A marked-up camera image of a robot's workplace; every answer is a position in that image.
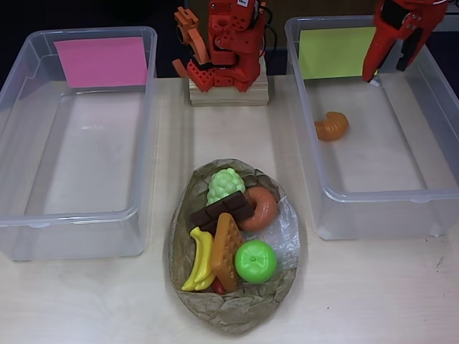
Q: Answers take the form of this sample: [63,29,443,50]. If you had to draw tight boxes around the orange toy waffle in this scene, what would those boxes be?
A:
[210,212,245,292]

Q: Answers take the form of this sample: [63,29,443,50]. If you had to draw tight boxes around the clear plastic bin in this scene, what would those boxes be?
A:
[0,25,158,262]
[284,14,459,241]

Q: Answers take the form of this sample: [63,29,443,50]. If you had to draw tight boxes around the yellow-green paper label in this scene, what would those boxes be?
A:
[299,27,379,80]

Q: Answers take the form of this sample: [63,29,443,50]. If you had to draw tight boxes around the brown toy chocolate bar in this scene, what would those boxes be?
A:
[189,191,255,233]

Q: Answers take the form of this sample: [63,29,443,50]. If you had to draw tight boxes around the yellow toy bananas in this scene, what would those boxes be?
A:
[181,227,217,292]

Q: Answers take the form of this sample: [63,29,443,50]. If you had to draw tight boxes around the brown-orange toy donut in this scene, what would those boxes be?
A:
[238,186,280,232]

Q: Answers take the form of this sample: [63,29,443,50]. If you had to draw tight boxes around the green toy apple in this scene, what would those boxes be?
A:
[235,239,278,285]

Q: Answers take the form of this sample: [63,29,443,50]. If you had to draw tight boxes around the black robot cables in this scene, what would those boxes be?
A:
[263,14,280,58]

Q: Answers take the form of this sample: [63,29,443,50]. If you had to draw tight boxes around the orange toy croissant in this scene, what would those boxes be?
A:
[314,111,349,143]

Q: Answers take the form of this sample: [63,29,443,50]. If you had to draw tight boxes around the pink paper label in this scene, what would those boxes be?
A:
[53,37,149,89]

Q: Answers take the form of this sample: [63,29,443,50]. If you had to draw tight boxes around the wooden base block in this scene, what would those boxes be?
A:
[189,57,270,108]

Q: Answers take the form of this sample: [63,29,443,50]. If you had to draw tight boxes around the clear plastic wrap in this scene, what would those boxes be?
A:
[247,196,301,273]

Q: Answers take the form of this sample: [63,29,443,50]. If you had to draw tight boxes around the light green toy grapes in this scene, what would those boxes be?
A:
[206,167,247,207]

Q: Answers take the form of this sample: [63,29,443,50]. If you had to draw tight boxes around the crumpled brown paper bag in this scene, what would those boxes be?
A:
[164,158,308,336]

